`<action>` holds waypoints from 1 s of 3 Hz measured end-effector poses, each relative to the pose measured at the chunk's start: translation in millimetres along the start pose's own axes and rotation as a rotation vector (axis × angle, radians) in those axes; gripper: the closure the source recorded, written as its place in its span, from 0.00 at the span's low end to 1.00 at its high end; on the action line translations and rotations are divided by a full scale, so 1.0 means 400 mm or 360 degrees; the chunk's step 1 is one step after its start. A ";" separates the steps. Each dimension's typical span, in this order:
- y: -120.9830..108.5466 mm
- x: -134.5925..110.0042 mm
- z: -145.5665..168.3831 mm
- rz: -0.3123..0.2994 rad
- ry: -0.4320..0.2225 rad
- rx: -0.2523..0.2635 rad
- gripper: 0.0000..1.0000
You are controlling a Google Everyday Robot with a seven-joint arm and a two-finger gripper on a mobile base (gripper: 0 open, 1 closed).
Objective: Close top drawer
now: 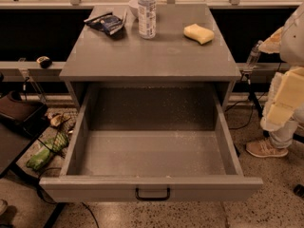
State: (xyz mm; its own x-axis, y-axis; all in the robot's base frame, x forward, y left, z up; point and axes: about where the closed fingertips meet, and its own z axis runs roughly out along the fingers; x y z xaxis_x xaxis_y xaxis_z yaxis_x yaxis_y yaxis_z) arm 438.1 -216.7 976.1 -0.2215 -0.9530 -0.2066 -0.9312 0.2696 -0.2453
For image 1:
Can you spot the wire basket of items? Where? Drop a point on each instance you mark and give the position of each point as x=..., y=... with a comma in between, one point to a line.
x=62, y=124

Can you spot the yellow sponge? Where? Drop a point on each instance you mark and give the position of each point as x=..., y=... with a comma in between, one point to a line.
x=200, y=34

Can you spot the person's leg in jeans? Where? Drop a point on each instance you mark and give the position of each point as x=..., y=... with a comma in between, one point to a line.
x=283, y=137

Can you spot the grey drawer cabinet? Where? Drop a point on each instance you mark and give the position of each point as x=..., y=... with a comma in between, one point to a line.
x=168, y=57

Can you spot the beige sneaker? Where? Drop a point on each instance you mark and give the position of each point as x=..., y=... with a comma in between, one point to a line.
x=266, y=148

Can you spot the green snack bag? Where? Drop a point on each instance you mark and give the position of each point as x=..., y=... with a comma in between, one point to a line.
x=48, y=149

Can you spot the clear plastic water bottle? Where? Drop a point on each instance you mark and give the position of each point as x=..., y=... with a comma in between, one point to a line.
x=147, y=18

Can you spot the black top drawer handle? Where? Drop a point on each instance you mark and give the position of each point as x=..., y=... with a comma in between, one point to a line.
x=152, y=195

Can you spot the brown black chair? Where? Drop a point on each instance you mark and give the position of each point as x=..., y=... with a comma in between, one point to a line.
x=21, y=122

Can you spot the black yellow tape measure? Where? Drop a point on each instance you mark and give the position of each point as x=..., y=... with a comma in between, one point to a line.
x=44, y=62

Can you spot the black tripod stand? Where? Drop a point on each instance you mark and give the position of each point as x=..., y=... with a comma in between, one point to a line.
x=246, y=76

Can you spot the small bottle on ledge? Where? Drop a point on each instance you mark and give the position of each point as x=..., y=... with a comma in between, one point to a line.
x=253, y=56

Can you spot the blue snack bag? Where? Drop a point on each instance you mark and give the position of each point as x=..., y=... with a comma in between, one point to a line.
x=109, y=23

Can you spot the foam padded gripper end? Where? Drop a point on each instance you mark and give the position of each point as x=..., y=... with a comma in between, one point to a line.
x=293, y=43

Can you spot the grey top drawer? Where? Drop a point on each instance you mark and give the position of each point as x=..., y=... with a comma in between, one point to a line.
x=151, y=138

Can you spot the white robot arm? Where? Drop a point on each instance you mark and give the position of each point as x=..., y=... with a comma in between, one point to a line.
x=286, y=91

